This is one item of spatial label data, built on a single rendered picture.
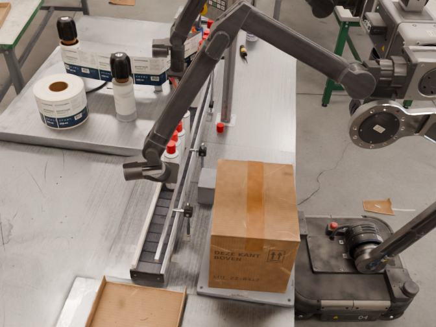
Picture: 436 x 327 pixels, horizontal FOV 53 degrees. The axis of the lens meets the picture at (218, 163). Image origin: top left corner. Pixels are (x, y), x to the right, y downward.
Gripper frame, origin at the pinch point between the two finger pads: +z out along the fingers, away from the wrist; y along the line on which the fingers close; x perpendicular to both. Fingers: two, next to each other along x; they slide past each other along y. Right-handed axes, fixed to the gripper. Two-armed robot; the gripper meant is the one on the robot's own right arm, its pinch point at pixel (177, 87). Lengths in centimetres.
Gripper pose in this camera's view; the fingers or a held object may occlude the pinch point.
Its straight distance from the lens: 187.4
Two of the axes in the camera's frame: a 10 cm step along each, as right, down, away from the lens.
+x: 9.9, 1.4, -0.4
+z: -0.7, 7.1, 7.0
